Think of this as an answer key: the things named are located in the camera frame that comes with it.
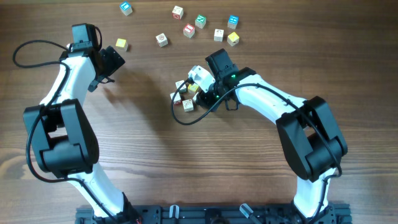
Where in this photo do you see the blue-top block right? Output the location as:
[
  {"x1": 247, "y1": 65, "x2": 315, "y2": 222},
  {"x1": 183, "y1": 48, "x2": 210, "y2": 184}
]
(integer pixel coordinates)
[{"x1": 228, "y1": 15, "x2": 239, "y2": 29}]

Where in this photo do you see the red M block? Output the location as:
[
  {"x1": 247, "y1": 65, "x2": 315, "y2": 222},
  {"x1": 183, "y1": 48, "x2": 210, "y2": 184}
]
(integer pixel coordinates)
[{"x1": 172, "y1": 6, "x2": 183, "y2": 20}]

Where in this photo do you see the yellow-top block number 3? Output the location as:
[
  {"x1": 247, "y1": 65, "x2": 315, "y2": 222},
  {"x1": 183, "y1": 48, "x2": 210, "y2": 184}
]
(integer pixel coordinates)
[{"x1": 116, "y1": 39, "x2": 129, "y2": 52}]

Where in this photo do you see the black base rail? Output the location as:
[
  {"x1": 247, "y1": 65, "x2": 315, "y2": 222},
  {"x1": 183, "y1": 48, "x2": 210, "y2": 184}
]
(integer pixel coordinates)
[{"x1": 75, "y1": 202, "x2": 353, "y2": 224}]

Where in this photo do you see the yellow S block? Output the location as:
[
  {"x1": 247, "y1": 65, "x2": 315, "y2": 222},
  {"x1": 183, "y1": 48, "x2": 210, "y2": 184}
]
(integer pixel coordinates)
[{"x1": 187, "y1": 83, "x2": 200, "y2": 95}]

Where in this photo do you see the green V block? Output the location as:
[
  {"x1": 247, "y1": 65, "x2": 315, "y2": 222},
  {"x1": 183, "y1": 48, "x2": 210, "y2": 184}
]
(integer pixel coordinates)
[{"x1": 175, "y1": 80, "x2": 187, "y2": 93}]

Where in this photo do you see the blue Z block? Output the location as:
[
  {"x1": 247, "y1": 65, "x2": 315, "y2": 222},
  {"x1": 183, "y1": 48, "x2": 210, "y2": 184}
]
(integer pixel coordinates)
[{"x1": 213, "y1": 29, "x2": 224, "y2": 42}]

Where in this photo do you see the blue-top block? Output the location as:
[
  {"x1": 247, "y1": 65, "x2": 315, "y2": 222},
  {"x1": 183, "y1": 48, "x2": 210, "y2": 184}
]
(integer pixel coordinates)
[
  {"x1": 228, "y1": 15, "x2": 239, "y2": 29},
  {"x1": 119, "y1": 2, "x2": 132, "y2": 16}
]

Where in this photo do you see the yellow-top block right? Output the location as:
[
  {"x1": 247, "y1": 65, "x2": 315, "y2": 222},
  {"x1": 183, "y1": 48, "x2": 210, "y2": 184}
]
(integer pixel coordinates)
[{"x1": 227, "y1": 32, "x2": 240, "y2": 47}]

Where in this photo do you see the red I block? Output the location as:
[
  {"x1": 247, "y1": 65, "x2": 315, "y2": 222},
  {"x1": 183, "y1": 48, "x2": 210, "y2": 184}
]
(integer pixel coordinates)
[{"x1": 183, "y1": 24, "x2": 195, "y2": 39}]

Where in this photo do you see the blue-top block far left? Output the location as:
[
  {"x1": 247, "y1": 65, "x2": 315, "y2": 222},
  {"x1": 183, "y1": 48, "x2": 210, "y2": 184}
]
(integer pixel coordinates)
[{"x1": 119, "y1": 2, "x2": 132, "y2": 16}]

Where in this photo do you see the green N top block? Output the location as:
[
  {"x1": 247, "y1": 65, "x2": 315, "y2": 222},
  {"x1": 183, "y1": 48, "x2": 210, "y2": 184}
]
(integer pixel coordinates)
[{"x1": 195, "y1": 14, "x2": 206, "y2": 29}]

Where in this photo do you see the yellow W block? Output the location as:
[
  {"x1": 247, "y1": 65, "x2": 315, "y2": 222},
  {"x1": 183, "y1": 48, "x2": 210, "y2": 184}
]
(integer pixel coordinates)
[{"x1": 182, "y1": 99, "x2": 194, "y2": 112}]

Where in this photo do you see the red A block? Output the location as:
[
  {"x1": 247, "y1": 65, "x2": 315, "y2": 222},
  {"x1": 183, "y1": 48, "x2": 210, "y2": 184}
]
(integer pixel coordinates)
[{"x1": 170, "y1": 92, "x2": 182, "y2": 105}]

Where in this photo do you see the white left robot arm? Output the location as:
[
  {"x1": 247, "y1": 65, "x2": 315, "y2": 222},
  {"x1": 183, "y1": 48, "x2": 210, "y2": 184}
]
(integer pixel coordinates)
[{"x1": 23, "y1": 23, "x2": 141, "y2": 223}]

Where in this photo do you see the red shell block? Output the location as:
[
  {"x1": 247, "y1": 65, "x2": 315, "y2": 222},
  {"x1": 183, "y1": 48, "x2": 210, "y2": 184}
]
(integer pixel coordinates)
[{"x1": 155, "y1": 33, "x2": 168, "y2": 47}]

